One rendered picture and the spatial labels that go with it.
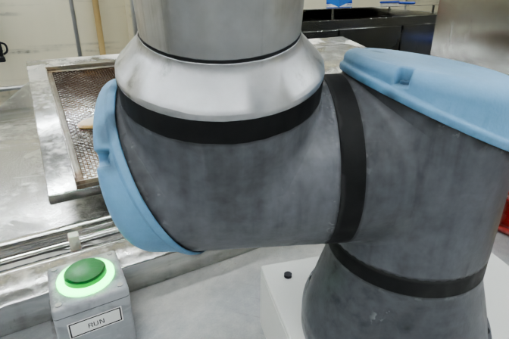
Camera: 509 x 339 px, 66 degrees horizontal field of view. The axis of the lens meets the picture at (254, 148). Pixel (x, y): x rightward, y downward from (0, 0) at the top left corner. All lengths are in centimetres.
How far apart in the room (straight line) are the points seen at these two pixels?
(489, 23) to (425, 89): 100
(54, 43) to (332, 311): 404
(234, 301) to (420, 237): 29
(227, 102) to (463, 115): 13
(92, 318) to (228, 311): 15
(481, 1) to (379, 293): 103
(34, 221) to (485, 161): 64
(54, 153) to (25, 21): 349
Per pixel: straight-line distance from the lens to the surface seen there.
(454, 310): 31
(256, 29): 18
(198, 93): 18
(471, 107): 24
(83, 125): 81
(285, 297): 40
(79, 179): 67
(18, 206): 79
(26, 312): 52
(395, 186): 24
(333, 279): 32
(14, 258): 60
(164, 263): 53
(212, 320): 49
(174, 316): 50
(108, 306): 44
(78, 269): 45
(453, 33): 128
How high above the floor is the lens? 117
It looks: 23 degrees down
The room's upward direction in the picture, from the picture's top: straight up
